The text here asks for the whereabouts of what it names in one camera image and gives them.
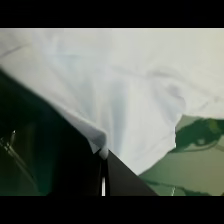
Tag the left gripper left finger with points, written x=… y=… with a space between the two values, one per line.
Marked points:
x=83 y=176

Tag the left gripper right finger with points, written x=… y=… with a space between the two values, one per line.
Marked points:
x=125 y=181

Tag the white shirt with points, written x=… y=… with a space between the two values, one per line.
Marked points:
x=126 y=93

